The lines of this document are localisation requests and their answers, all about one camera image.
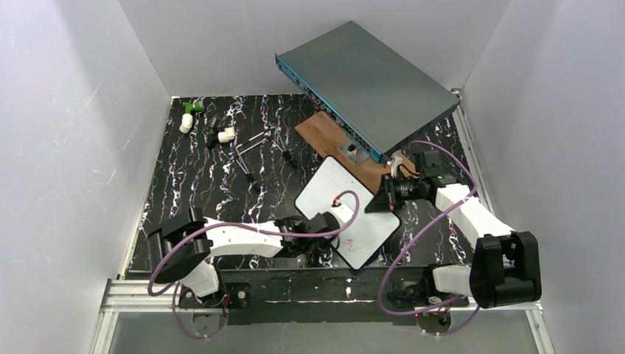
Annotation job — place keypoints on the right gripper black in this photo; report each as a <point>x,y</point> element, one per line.
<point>387,194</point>

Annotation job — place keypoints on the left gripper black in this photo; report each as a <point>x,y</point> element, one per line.
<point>321,224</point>

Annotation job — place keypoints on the small whiteboard red writing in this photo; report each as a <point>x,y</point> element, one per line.
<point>358,243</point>

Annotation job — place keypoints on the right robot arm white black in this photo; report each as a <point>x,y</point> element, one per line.
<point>505,268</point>

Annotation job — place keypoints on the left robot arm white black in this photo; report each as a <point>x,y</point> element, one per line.
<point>181,249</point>

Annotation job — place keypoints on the white pipe elbow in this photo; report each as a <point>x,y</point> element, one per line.
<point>187,122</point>

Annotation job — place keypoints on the wooden board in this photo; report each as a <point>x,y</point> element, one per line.
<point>325,134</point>

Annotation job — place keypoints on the white and black fitting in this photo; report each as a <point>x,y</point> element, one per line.
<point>217,135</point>

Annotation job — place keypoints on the green pipe fitting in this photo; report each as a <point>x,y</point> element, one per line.
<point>192,107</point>

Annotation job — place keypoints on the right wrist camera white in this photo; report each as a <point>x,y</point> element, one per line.
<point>395,162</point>

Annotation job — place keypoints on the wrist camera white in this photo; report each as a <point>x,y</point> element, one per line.
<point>395,162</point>
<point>343,214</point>

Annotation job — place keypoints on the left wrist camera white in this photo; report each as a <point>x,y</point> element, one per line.
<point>343,214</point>

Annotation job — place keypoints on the metal bracket with knob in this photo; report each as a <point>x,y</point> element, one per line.
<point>353,152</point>

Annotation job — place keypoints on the teal network switch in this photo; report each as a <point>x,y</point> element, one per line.
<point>379,99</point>

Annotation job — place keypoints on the black wire easel stand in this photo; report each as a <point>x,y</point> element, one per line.
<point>256,148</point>

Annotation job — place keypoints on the aluminium frame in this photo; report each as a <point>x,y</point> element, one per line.
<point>187,174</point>

